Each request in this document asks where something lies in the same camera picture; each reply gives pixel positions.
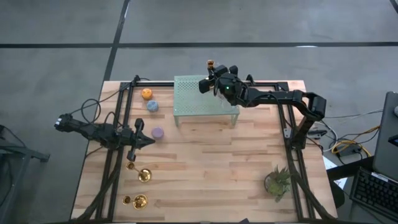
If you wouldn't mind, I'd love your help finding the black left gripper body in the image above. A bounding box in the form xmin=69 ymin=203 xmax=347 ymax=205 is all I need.
xmin=119 ymin=118 xmax=145 ymax=162

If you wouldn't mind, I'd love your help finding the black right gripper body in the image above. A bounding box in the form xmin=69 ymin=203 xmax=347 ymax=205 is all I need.
xmin=214 ymin=73 xmax=248 ymax=108

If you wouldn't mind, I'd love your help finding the brass candlestick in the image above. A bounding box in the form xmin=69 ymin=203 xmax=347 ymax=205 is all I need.
xmin=126 ymin=161 xmax=152 ymax=183
xmin=122 ymin=194 xmax=149 ymax=211
xmin=206 ymin=59 xmax=216 ymax=78

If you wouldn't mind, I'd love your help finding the purple small cup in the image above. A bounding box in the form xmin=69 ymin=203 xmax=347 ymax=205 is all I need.
xmin=151 ymin=126 xmax=165 ymax=140

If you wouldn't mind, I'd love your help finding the green perforated metal shelf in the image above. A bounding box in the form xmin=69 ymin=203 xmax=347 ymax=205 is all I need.
xmin=172 ymin=73 xmax=241 ymax=128

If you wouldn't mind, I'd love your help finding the potted succulent plant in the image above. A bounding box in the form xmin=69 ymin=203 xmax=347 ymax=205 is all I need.
xmin=263 ymin=166 xmax=293 ymax=203

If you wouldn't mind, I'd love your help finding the grey metal stand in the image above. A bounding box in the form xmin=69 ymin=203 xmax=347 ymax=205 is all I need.
xmin=0 ymin=124 xmax=50 ymax=224

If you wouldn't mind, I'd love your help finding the white paper sheet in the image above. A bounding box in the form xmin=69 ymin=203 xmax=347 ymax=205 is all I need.
xmin=323 ymin=155 xmax=348 ymax=189

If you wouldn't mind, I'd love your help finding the black power adapter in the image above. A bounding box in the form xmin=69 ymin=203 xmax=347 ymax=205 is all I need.
xmin=337 ymin=146 xmax=363 ymax=156

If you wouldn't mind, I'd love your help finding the black keyboard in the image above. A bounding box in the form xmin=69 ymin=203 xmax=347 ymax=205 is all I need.
xmin=349 ymin=167 xmax=398 ymax=222

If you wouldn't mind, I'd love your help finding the black aluminium table frame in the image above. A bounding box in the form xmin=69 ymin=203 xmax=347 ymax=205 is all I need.
xmin=82 ymin=74 xmax=335 ymax=223

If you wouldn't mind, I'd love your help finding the yellow cable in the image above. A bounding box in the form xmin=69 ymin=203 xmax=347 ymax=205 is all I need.
xmin=331 ymin=125 xmax=381 ymax=158

